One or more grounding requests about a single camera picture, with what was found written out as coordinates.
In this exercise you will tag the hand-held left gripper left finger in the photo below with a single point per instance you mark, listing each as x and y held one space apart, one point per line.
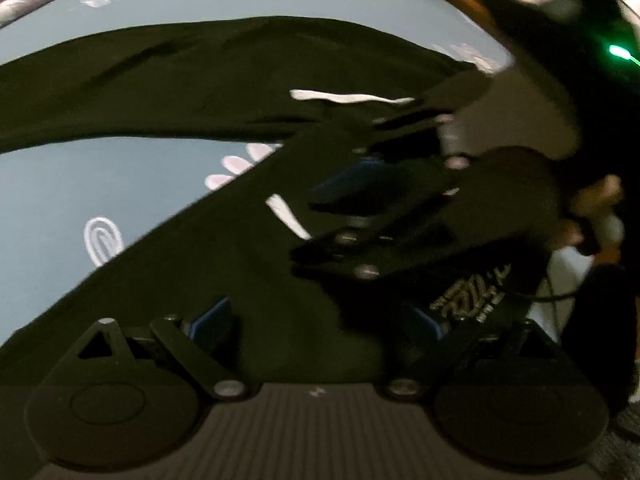
215 320

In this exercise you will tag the person's right hand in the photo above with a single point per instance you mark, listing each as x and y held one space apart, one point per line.
607 190

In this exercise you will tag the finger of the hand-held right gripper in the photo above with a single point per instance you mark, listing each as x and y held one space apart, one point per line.
345 255
350 182

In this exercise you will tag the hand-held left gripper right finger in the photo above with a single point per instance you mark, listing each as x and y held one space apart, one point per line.
425 327

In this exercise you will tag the blue printed bed sheet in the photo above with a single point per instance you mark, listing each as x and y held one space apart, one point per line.
100 185

